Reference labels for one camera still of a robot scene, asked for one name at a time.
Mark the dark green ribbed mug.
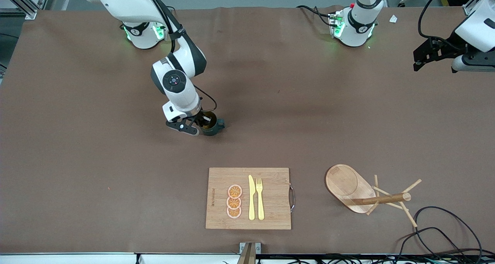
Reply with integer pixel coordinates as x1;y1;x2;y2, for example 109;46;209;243
199;111;225;136

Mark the brown table cover mat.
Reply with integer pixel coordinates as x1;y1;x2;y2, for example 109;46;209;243
0;5;495;255

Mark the yellow plastic knife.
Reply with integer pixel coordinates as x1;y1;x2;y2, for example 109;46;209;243
248;175;256;221

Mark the yellow plastic fork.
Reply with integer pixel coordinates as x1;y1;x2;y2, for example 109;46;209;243
256;178;265;221

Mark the bamboo cutting board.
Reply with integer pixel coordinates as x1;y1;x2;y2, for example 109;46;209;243
205;167;296;230

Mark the wooden mug tree stand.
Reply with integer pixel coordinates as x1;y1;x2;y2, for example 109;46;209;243
325;164;422;228

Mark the white table edge strip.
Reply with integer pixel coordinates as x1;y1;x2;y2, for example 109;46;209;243
0;252;240;264

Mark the black left base cable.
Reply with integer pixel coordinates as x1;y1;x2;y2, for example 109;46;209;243
297;5;334;25

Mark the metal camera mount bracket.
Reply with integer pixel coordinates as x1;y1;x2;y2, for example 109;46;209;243
237;242;261;264

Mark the black looped floor cable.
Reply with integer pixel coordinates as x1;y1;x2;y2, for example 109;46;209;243
394;227;472;264
414;206;484;264

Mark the aluminium frame profile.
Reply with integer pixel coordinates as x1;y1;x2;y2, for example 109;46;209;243
0;0;53;19

